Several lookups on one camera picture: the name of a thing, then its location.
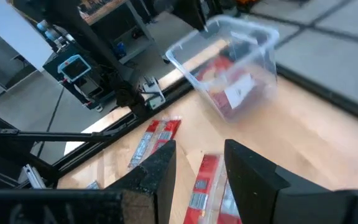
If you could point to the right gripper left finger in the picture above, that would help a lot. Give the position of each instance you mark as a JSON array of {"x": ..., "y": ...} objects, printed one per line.
[{"x": 154, "y": 174}]

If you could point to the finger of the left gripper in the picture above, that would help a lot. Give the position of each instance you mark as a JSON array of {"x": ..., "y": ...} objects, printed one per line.
[
  {"x": 215, "y": 6},
  {"x": 191, "y": 11}
]

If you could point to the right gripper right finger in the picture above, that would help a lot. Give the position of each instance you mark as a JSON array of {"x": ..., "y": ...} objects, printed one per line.
[{"x": 253, "y": 186}]

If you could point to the red popcorn bag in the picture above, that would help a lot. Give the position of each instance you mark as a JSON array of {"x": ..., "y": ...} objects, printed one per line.
[
  {"x": 154, "y": 137},
  {"x": 204, "y": 186},
  {"x": 219, "y": 67},
  {"x": 93, "y": 185}
]

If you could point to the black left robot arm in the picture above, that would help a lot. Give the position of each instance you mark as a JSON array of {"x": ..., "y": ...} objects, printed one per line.
[{"x": 126, "y": 90}]

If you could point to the clear plastic bin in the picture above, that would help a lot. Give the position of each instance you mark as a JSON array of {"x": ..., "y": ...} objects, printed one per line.
[{"x": 259, "y": 62}]

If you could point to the white paper label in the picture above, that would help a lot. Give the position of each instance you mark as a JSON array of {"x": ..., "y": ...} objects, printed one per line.
[{"x": 239, "y": 91}]

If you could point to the black equipment cart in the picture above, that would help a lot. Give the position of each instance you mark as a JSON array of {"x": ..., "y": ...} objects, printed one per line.
[{"x": 89, "y": 90}]

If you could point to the blue-framed screen device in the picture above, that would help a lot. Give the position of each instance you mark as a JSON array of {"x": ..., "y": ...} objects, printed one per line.
[{"x": 73, "y": 68}]

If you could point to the grey metal bracket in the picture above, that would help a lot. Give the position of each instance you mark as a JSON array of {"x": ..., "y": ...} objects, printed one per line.
[{"x": 154, "y": 93}]

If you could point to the silver aluminium bracket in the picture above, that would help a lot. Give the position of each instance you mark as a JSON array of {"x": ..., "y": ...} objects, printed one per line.
[{"x": 34, "y": 177}]

